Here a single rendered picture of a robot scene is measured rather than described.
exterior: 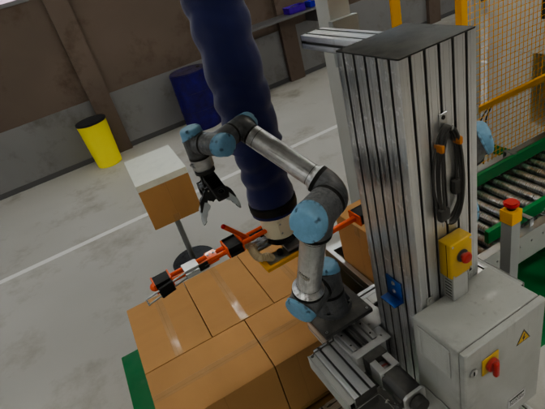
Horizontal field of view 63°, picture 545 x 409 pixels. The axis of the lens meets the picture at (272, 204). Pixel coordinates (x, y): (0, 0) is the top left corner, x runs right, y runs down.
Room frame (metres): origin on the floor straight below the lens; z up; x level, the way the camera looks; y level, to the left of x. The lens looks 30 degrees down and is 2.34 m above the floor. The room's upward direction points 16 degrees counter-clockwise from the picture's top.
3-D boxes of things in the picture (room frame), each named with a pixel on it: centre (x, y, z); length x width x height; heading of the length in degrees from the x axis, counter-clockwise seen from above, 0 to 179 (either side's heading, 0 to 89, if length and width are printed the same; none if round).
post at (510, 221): (1.62, -1.07, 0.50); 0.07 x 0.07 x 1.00; 18
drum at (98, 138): (6.56, 2.22, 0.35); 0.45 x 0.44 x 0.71; 110
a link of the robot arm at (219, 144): (1.36, 0.11, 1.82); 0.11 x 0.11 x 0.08; 46
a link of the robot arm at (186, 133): (1.41, 0.19, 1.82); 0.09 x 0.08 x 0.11; 46
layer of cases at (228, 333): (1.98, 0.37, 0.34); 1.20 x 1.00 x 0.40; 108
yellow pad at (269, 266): (1.71, -0.04, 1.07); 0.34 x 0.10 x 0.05; 111
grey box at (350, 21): (3.01, -0.78, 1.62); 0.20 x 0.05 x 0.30; 108
